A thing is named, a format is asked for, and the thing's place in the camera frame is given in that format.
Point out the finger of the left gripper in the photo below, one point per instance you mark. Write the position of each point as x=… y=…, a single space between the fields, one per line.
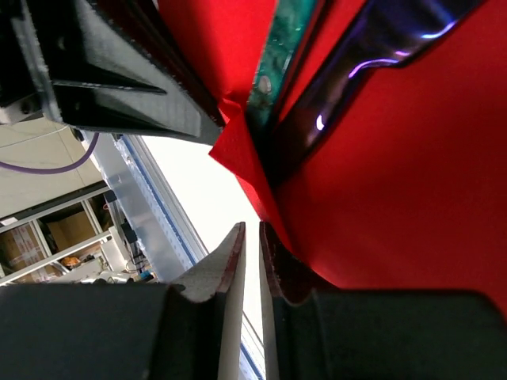
x=142 y=22

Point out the red paper napkin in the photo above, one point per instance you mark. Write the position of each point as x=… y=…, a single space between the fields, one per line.
x=410 y=189

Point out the green handled spoon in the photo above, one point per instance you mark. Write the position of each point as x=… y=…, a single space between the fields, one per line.
x=291 y=24

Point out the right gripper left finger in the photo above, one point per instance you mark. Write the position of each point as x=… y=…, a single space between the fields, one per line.
x=206 y=313

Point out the dark blue knife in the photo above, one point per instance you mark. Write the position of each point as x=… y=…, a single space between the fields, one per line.
x=383 y=34

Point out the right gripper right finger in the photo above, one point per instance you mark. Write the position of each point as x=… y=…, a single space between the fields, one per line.
x=290 y=329

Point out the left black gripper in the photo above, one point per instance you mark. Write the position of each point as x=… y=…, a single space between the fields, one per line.
x=69 y=61

